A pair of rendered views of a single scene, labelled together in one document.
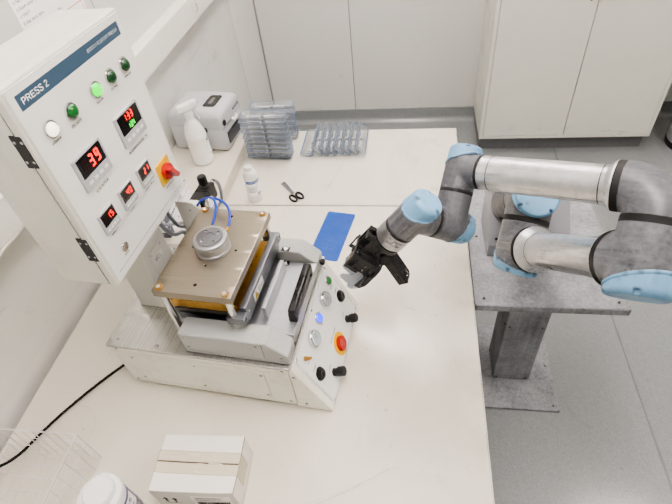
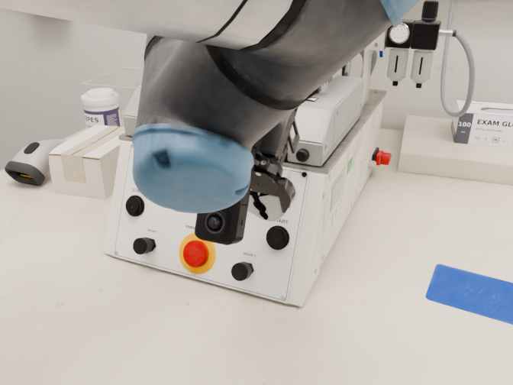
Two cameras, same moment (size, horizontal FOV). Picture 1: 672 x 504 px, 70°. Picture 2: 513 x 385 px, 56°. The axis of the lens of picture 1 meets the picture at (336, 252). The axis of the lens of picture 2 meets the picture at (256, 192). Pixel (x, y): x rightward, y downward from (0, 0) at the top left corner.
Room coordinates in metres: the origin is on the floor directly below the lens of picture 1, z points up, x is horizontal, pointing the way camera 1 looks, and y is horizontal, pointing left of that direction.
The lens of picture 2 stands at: (0.88, -0.57, 1.19)
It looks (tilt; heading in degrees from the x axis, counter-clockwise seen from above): 26 degrees down; 96
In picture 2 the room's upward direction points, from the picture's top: straight up
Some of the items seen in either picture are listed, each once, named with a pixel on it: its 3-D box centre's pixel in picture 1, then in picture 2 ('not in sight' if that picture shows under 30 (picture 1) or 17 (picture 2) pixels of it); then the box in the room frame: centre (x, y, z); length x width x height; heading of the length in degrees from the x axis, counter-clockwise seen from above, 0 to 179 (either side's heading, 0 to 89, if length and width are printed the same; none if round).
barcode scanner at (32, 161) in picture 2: not in sight; (49, 154); (0.31, 0.37, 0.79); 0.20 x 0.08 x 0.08; 78
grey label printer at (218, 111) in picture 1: (207, 119); not in sight; (1.83, 0.45, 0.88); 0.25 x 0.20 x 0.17; 72
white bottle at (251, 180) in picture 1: (252, 182); not in sight; (1.43, 0.27, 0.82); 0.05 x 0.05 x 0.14
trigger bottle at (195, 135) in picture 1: (195, 132); not in sight; (1.66, 0.47, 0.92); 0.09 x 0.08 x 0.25; 122
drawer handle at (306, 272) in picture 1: (300, 291); not in sight; (0.75, 0.09, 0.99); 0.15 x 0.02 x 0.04; 163
